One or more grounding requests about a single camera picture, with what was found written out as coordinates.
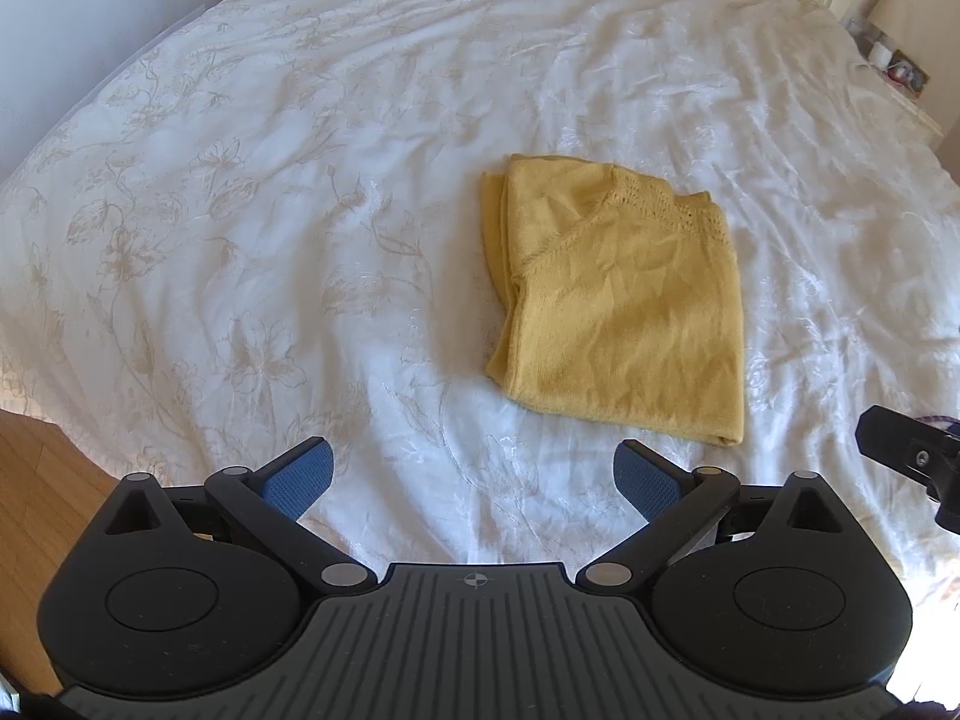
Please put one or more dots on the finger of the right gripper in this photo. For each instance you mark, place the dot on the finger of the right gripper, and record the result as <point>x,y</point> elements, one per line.
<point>923,450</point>

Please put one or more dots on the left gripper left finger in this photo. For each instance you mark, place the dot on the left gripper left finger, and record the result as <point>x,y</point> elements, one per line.
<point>264,507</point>

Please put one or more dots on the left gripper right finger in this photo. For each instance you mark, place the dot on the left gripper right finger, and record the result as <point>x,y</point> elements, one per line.
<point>680,509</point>

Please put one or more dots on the yellow knit sweater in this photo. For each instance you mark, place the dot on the yellow knit sweater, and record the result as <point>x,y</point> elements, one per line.
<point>622,298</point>

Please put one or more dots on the white floral bedspread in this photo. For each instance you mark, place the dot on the white floral bedspread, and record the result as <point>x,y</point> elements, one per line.
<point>267,228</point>

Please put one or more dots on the cream right nightstand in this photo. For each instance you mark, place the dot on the cream right nightstand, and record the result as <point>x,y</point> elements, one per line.
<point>918,120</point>

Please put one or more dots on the dark photo frame right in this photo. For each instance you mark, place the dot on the dark photo frame right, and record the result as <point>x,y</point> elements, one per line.
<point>907,74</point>

